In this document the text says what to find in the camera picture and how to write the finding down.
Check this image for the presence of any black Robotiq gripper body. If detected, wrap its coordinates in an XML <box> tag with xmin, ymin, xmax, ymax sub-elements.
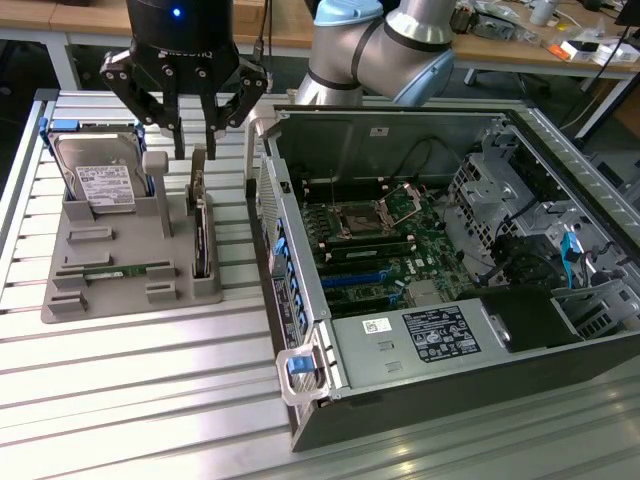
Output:
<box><xmin>124</xmin><ymin>0</ymin><xmax>240</xmax><ymax>99</ymax></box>

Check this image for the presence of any Nvidia graphics card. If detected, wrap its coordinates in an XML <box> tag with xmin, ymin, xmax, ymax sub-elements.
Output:
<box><xmin>184</xmin><ymin>143</ymin><xmax>215</xmax><ymax>279</ymax></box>

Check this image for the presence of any hard disk in blue caddy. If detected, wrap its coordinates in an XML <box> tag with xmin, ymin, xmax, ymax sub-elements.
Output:
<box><xmin>37</xmin><ymin>117</ymin><xmax>154</xmax><ymax>216</ymax></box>

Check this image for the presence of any CPU socket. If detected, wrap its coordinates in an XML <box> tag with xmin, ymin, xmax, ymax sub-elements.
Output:
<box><xmin>339</xmin><ymin>199</ymin><xmax>401</xmax><ymax>236</ymax></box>

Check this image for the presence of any green RAM stick on rack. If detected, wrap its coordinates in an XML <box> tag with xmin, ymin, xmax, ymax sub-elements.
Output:
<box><xmin>82</xmin><ymin>266</ymin><xmax>151</xmax><ymax>279</ymax></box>

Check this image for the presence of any metal socket cover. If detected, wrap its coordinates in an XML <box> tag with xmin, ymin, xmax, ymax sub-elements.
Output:
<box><xmin>380</xmin><ymin>183</ymin><xmax>426</xmax><ymax>221</ymax></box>

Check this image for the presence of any installed RAM stick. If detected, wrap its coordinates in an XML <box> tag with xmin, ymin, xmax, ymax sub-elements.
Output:
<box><xmin>325</xmin><ymin>242</ymin><xmax>410</xmax><ymax>262</ymax></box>

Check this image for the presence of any grey parts rack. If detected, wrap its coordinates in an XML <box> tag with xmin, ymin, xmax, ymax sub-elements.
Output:
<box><xmin>40</xmin><ymin>143</ymin><xmax>225</xmax><ymax>324</ymax></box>

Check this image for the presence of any blue expansion slot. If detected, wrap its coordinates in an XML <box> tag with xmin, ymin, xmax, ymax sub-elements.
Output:
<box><xmin>319</xmin><ymin>269</ymin><xmax>392</xmax><ymax>291</ymax></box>

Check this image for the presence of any green Dell motherboard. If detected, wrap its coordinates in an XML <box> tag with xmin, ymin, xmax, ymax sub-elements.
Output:
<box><xmin>299</xmin><ymin>184</ymin><xmax>481</xmax><ymax>319</ymax></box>

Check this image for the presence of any metal disk bay cage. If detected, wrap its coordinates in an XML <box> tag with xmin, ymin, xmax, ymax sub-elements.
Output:
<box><xmin>446</xmin><ymin>149</ymin><xmax>540</xmax><ymax>281</ymax></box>

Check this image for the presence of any wooden desk with clutter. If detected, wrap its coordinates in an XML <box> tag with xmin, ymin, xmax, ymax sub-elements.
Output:
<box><xmin>449</xmin><ymin>0</ymin><xmax>640</xmax><ymax>109</ymax></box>

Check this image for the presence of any silver chipset heatsink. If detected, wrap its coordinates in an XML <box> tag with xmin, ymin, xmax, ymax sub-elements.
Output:
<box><xmin>407</xmin><ymin>281</ymin><xmax>455</xmax><ymax>307</ymax></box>

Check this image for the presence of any blue case latch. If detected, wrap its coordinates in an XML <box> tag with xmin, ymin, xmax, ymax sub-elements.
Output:
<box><xmin>286</xmin><ymin>351</ymin><xmax>315</xmax><ymax>376</ymax></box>

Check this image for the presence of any black plastic shroud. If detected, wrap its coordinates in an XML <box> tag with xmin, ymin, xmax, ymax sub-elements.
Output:
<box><xmin>478</xmin><ymin>287</ymin><xmax>587</xmax><ymax>355</ymax></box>

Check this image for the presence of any open black PC case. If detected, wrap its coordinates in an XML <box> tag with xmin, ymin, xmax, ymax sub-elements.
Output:
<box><xmin>243</xmin><ymin>102</ymin><xmax>640</xmax><ymax>440</ymax></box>

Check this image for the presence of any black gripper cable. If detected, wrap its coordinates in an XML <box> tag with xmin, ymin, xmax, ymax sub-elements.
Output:
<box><xmin>252</xmin><ymin>0</ymin><xmax>275</xmax><ymax>96</ymax></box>

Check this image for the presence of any black wire inside case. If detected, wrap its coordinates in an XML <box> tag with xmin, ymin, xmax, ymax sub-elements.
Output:
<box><xmin>398</xmin><ymin>137</ymin><xmax>454</xmax><ymax>187</ymax></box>

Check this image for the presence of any blue disk wire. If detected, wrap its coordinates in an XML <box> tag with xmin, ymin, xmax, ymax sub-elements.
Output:
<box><xmin>561</xmin><ymin>230</ymin><xmax>582</xmax><ymax>290</ymax></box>

